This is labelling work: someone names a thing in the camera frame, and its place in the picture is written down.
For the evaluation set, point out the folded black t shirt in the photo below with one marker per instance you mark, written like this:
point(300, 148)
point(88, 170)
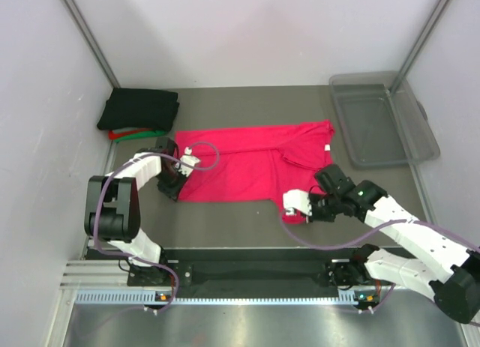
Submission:
point(140, 108)

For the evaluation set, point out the left corner frame post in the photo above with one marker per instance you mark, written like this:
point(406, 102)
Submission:
point(91, 41)

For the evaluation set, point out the folded green t shirt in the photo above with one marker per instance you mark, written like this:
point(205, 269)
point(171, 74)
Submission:
point(151, 134)

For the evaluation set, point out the pink t shirt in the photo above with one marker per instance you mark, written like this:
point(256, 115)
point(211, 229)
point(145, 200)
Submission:
point(247, 164)

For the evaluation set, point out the corner frame post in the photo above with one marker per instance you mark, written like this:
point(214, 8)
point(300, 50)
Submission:
point(427, 29)
point(91, 41)

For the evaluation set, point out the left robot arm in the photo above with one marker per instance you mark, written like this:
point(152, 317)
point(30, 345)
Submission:
point(112, 209)

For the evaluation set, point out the grey cable duct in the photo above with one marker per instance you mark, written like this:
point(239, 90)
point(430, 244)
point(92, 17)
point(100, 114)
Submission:
point(154, 298)

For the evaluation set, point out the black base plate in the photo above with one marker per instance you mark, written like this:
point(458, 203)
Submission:
point(257, 290)

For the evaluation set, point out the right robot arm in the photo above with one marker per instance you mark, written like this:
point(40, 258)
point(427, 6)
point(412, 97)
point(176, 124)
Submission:
point(443, 268)

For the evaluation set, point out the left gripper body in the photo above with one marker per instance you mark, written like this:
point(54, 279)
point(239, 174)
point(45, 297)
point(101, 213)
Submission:
point(170, 181)

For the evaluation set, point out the folded red t shirt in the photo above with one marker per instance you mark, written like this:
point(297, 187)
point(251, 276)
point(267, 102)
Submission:
point(125, 132)

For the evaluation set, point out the clear plastic bin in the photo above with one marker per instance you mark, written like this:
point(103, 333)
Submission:
point(381, 121)

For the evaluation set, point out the aluminium frame rail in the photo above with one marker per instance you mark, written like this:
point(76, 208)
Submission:
point(96, 274)

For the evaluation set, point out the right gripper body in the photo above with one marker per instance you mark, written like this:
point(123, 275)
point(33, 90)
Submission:
point(325, 207)

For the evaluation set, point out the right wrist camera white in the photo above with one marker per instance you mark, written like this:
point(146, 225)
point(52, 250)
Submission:
point(297, 201)

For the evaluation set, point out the right corner frame post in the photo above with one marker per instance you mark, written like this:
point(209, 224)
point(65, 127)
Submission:
point(427, 29)

